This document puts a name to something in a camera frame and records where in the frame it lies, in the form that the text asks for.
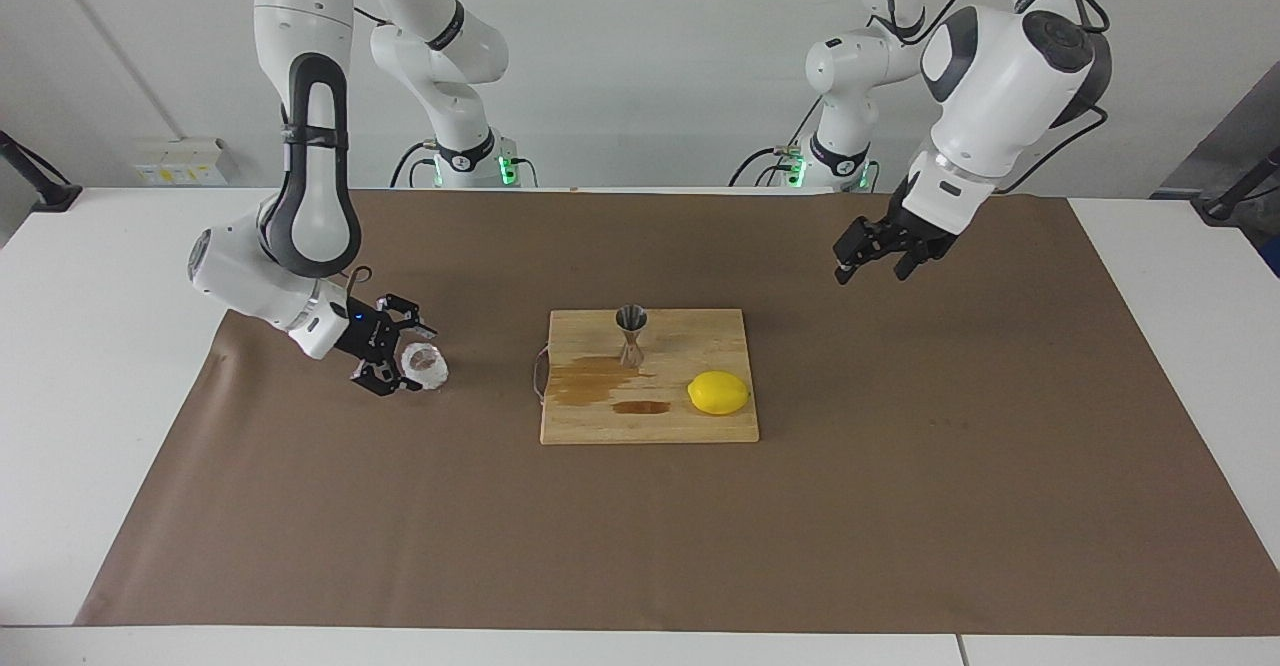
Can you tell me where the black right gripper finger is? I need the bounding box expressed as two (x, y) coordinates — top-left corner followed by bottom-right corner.
(376, 293), (439, 340)
(349, 356), (423, 398)

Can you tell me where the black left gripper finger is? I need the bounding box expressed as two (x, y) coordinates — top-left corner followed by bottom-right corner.
(895, 236), (951, 282)
(834, 216), (886, 285)

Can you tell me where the small clear glass cup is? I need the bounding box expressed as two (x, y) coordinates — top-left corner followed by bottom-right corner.
(400, 342), (450, 393)

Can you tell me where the steel jigger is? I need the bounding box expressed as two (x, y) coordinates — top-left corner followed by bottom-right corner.
(614, 305), (649, 368)

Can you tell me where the wooden cutting board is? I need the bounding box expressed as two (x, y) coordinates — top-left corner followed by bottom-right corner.
(533, 308), (761, 445)

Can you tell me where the yellow lemon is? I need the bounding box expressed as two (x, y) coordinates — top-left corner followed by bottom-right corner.
(687, 370), (751, 417)

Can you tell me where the brown paper table mat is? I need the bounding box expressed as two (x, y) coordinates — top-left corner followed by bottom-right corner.
(75, 188), (1280, 637)

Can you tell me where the black stand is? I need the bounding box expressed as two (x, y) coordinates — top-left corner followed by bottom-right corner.
(1195, 146), (1280, 227)
(0, 129), (83, 213)

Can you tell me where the dark grey partition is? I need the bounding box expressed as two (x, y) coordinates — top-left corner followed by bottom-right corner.
(1150, 61), (1280, 197)

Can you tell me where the black base cable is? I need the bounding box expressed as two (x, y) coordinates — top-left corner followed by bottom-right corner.
(728, 146), (791, 187)
(390, 141), (441, 189)

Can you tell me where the white wall outlet strip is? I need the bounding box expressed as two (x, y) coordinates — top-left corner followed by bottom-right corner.
(133, 136), (241, 187)

